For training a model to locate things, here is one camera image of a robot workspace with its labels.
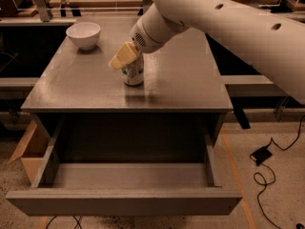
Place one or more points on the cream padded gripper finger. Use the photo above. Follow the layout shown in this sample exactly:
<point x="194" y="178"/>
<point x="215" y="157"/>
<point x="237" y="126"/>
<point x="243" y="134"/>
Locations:
<point x="127" y="54"/>

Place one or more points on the silver green 7up can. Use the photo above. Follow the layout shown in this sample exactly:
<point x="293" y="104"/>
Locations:
<point x="133" y="74"/>

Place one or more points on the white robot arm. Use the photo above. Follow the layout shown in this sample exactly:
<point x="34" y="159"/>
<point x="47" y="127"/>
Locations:
<point x="271" y="44"/>

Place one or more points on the grey cabinet with top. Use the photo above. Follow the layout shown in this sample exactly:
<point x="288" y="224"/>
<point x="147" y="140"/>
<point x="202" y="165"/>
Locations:
<point x="159" y="113"/>

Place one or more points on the open grey top drawer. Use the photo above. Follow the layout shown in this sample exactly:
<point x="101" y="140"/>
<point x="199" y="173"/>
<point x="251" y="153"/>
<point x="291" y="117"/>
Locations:
<point x="127" y="165"/>

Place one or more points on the white ceramic bowl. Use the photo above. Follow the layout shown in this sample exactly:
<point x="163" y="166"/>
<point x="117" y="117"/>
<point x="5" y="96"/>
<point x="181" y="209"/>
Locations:
<point x="84" y="35"/>

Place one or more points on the grey side shelf left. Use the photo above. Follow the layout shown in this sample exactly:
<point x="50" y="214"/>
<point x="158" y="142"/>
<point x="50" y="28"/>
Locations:
<point x="16" y="87"/>

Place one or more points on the grey side shelf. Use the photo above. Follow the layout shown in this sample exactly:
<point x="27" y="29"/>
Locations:
<point x="16" y="87"/>
<point x="251" y="86"/>

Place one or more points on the grey side shelf right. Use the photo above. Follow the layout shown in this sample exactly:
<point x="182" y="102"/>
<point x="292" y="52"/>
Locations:
<point x="251" y="86"/>

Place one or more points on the brown cardboard box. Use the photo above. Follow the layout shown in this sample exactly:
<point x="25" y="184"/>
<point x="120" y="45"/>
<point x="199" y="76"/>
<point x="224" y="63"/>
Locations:
<point x="30" y="150"/>

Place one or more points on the black power adapter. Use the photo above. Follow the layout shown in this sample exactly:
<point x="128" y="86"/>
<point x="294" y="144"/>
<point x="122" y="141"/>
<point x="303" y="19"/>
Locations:
<point x="260" y="155"/>

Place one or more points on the metal railing frame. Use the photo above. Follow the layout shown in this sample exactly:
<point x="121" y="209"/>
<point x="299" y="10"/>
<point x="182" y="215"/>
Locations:
<point x="63" y="0"/>

